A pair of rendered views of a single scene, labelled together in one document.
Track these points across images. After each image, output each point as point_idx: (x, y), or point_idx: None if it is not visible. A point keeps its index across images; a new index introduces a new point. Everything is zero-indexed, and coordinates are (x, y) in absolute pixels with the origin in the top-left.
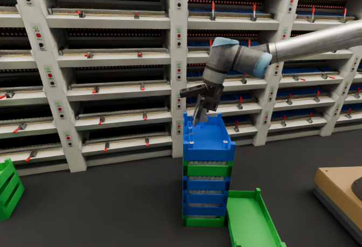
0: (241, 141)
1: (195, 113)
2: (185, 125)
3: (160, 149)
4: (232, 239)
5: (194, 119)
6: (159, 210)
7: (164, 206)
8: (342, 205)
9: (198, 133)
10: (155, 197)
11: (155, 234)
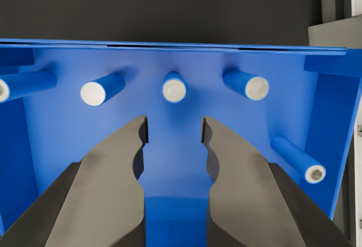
0: (340, 213)
1: (214, 162)
2: (309, 60)
3: None
4: None
5: (114, 140)
6: (146, 3)
7: (155, 12)
8: None
9: (227, 124)
10: None
11: (97, 0)
